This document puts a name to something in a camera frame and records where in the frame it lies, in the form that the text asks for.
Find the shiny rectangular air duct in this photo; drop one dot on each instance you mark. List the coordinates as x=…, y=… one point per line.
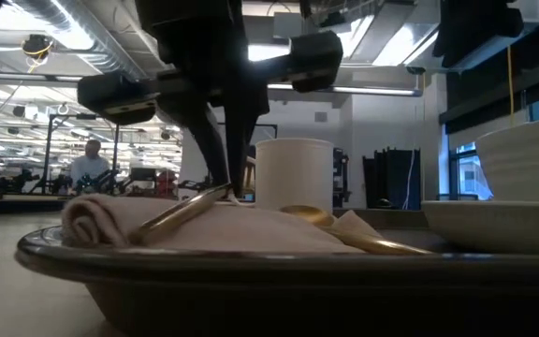
x=391, y=37

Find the white ceramic mug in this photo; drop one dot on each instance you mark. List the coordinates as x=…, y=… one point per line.
x=293, y=173

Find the black background robot arm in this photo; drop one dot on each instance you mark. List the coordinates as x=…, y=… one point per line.
x=194, y=185

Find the gold spoon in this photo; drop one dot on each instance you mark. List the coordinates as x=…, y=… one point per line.
x=307, y=214

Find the white ribbed plate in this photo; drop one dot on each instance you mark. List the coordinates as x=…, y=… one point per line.
x=499, y=227

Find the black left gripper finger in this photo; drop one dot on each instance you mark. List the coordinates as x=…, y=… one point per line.
x=243, y=131
x=204, y=136

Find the dark oval tray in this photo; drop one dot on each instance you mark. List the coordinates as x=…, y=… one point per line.
x=269, y=290

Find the background robot rig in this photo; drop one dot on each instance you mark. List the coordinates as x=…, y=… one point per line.
x=21, y=180

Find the long ceiling light bar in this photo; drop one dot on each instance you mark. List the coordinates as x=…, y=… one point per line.
x=372, y=90

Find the black monitor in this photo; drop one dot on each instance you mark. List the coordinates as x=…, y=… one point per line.
x=339, y=161

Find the gold fork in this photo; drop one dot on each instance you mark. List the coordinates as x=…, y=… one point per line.
x=176, y=217

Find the red background object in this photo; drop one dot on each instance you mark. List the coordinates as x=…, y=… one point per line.
x=166, y=180

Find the beige cloth napkin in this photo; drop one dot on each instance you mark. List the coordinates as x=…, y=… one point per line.
x=232, y=229

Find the silver corrugated air duct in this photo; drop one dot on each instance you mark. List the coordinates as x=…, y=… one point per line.
x=87, y=28

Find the white ribbed bowl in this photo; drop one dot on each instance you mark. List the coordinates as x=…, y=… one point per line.
x=527, y=164

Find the black security camera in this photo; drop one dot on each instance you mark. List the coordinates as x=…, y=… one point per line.
x=415, y=70

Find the black folded panels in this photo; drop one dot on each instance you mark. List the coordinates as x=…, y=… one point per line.
x=388, y=175

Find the black metal rig frame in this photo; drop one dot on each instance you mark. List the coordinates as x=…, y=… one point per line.
x=267, y=125
x=84, y=116

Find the black ceiling lamp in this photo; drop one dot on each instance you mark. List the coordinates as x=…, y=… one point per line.
x=18, y=111

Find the glass window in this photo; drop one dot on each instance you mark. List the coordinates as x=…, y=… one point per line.
x=473, y=173

